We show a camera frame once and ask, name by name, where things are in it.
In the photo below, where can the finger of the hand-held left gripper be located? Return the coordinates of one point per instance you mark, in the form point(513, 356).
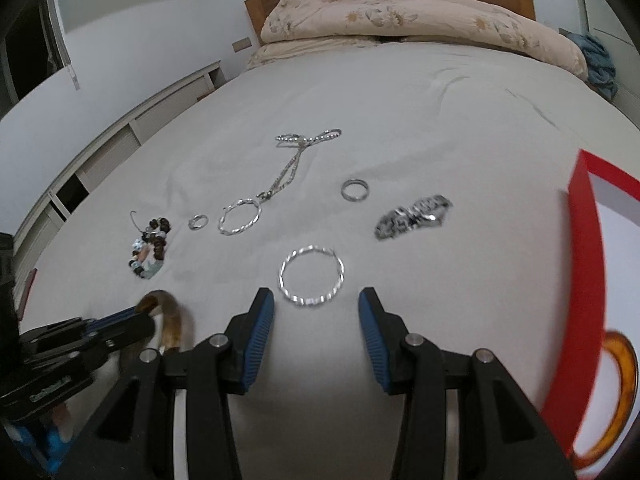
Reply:
point(117, 319)
point(127, 335)

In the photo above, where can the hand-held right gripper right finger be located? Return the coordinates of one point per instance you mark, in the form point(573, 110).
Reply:
point(375, 340)

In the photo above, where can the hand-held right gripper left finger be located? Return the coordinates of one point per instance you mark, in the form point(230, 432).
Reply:
point(257, 340)

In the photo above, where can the tortoiseshell brown bangle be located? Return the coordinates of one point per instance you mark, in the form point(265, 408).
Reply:
point(170, 305)

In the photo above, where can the large twisted silver hoop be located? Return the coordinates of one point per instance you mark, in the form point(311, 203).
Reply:
point(310, 301)

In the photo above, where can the small twisted silver hoop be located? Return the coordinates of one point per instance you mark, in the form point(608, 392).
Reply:
point(220, 222)

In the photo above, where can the silver metal watch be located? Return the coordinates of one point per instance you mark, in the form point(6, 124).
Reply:
point(410, 217)

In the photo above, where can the red jewelry box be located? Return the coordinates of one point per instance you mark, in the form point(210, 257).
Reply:
point(580, 260)

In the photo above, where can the person's left hand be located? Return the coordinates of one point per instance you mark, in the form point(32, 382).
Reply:
point(47, 442)

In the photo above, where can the low white cabinet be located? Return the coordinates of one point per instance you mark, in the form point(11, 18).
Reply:
point(105, 150)

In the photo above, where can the bed with grey sheet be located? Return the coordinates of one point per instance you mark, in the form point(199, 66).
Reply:
point(400, 110)

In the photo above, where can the orange amber bangle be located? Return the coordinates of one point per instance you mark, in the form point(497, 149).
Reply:
point(627, 360)

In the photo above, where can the beige pillow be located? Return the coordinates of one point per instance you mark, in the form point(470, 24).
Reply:
point(280, 52)

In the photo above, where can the dark window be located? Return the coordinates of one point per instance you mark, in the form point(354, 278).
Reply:
point(25, 45)

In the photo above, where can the beige floral quilt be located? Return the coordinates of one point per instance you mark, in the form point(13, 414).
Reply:
point(400, 15)

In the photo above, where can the blue cloth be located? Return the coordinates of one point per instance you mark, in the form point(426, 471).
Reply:
point(597, 65)

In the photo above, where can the white wardrobe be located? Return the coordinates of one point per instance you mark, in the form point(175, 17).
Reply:
point(600, 5)

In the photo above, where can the wall socket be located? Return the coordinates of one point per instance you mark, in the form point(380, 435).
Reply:
point(241, 44)

